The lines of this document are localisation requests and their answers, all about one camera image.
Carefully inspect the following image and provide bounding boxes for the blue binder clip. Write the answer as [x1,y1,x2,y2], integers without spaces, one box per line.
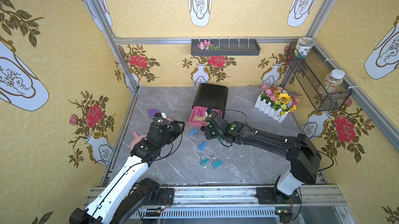
[191,139,207,151]
[189,129,200,138]

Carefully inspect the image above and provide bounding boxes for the purple pink toy shovel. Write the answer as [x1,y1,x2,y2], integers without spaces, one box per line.
[147,108,173,122]

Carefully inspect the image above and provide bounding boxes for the black wire basket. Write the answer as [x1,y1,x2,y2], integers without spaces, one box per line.
[286,43,352,111]

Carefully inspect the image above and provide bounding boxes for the grey wall shelf tray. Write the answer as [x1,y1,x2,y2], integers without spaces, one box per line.
[191,37,261,56]

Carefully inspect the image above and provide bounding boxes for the pink flowers in tray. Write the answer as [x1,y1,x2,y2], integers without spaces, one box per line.
[197,40,221,50]

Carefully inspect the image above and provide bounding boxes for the jar with white lid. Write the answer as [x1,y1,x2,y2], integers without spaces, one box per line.
[318,69,346,95]

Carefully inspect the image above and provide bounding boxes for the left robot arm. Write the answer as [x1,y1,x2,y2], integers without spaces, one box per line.
[69,117,185,224]

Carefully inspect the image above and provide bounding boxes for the flower box white fence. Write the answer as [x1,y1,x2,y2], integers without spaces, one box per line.
[254,83,300,123]

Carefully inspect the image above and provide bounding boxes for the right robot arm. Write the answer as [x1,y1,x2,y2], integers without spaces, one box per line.
[204,111,321,200]

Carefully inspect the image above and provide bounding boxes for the teal binder clip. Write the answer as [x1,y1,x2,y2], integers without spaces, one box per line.
[198,151,210,167]
[210,153,223,169]

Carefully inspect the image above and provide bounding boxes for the black pink drawer cabinet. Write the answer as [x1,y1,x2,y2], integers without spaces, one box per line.
[189,83,229,127]

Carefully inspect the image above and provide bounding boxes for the small yellow binder clip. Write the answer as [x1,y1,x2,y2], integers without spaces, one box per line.
[193,116,205,122]

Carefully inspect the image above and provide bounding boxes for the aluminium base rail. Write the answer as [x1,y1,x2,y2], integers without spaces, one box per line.
[84,185,356,224]

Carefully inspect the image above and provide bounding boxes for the jar with green label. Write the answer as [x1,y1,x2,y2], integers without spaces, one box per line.
[294,37,315,58]

